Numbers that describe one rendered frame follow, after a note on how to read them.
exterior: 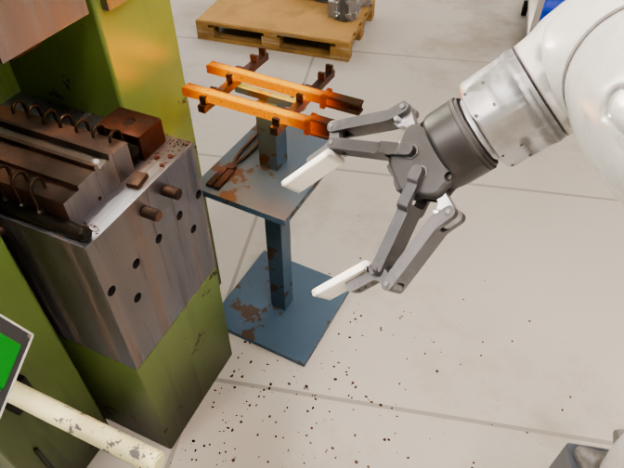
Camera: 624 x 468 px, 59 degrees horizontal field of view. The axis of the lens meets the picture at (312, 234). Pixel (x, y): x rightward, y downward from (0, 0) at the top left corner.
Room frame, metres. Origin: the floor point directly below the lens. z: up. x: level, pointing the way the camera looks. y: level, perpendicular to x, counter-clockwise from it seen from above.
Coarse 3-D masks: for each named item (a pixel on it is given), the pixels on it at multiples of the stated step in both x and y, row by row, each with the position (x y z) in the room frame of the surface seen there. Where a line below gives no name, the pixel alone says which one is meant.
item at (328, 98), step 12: (216, 72) 1.35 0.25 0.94; (228, 72) 1.33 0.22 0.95; (240, 72) 1.32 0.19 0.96; (252, 72) 1.32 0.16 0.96; (252, 84) 1.30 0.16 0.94; (264, 84) 1.28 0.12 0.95; (276, 84) 1.26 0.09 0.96; (288, 84) 1.26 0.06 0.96; (300, 84) 1.26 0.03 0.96; (312, 96) 1.22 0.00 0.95; (324, 96) 1.20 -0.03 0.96; (336, 96) 1.20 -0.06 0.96; (348, 96) 1.20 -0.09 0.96; (324, 108) 1.19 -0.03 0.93; (336, 108) 1.19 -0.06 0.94; (348, 108) 1.18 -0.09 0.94; (360, 108) 1.17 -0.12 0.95
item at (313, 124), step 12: (192, 84) 1.26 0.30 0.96; (192, 96) 1.23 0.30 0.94; (216, 96) 1.21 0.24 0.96; (228, 96) 1.21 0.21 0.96; (228, 108) 1.19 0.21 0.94; (240, 108) 1.17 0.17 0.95; (252, 108) 1.16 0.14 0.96; (264, 108) 1.15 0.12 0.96; (276, 108) 1.15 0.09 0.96; (288, 120) 1.11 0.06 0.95; (300, 120) 1.10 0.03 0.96; (312, 120) 1.09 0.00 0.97; (324, 120) 1.09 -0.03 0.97; (312, 132) 1.09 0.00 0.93; (324, 132) 1.08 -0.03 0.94
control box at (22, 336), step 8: (0, 320) 0.49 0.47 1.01; (8, 320) 0.50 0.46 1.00; (0, 328) 0.48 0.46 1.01; (8, 328) 0.49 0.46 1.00; (16, 328) 0.49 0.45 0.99; (8, 336) 0.48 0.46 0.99; (16, 336) 0.48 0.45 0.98; (24, 336) 0.49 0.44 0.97; (32, 336) 0.50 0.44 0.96; (24, 344) 0.48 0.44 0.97; (24, 352) 0.47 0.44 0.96; (16, 360) 0.45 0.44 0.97; (16, 368) 0.44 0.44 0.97; (8, 376) 0.42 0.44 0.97; (16, 376) 0.43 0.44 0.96; (8, 384) 0.41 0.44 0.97; (0, 392) 0.39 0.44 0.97; (8, 392) 0.40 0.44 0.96; (0, 400) 0.38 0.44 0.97; (0, 408) 0.37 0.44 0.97; (0, 416) 0.36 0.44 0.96
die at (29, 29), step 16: (0, 0) 0.82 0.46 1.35; (16, 0) 0.85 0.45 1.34; (32, 0) 0.87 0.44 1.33; (48, 0) 0.90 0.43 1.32; (64, 0) 0.93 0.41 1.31; (80, 0) 0.96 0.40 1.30; (0, 16) 0.81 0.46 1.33; (16, 16) 0.84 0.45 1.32; (32, 16) 0.86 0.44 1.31; (48, 16) 0.89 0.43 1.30; (64, 16) 0.92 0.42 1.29; (80, 16) 0.95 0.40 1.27; (0, 32) 0.80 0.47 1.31; (16, 32) 0.83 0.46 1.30; (32, 32) 0.85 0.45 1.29; (48, 32) 0.88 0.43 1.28; (0, 48) 0.79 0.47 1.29; (16, 48) 0.82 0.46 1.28
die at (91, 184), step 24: (0, 120) 1.04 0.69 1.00; (24, 120) 1.05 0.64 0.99; (48, 120) 1.05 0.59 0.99; (0, 144) 0.96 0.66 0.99; (24, 144) 0.95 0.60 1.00; (96, 144) 0.96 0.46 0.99; (120, 144) 0.96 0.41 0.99; (24, 168) 0.88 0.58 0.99; (48, 168) 0.88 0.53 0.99; (72, 168) 0.88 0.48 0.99; (96, 168) 0.88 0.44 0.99; (120, 168) 0.93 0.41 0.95; (24, 192) 0.83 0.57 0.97; (48, 192) 0.82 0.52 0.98; (72, 192) 0.82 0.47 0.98; (96, 192) 0.86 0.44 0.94; (72, 216) 0.79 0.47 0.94
